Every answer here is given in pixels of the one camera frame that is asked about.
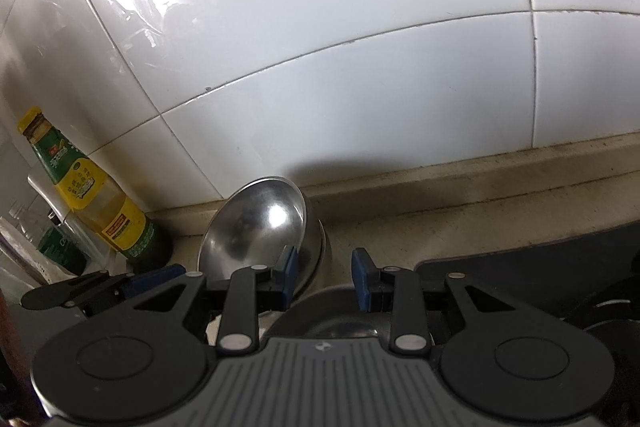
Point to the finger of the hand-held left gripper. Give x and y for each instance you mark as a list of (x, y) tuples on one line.
[(150, 279)]

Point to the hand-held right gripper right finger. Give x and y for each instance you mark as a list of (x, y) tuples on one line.
[(362, 279)]

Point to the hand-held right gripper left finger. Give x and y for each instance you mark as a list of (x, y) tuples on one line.
[(286, 277)]

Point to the green yellow label oil bottle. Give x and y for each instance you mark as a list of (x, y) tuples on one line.
[(95, 202)]

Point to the clear plastic bag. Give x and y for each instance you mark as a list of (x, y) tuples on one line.
[(25, 252)]

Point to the black glass gas stove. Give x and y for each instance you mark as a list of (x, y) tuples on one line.
[(500, 257)]

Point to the black burner pan support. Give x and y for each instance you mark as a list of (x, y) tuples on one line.
[(615, 294)]

